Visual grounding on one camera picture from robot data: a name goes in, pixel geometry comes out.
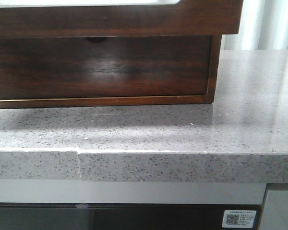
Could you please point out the black glass appliance front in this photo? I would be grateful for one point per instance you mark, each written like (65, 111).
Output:
(117, 217)

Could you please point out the white tray on cabinet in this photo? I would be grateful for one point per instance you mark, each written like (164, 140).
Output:
(48, 3)

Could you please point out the white curtain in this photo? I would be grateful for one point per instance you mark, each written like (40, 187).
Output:
(263, 26)

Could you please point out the dark wooden drawer cabinet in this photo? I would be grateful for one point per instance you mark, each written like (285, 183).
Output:
(214, 67)

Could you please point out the grey cabinet door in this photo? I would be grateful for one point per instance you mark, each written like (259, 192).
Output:
(275, 211)

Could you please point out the white QR code sticker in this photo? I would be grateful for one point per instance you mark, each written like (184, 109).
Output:
(239, 219)

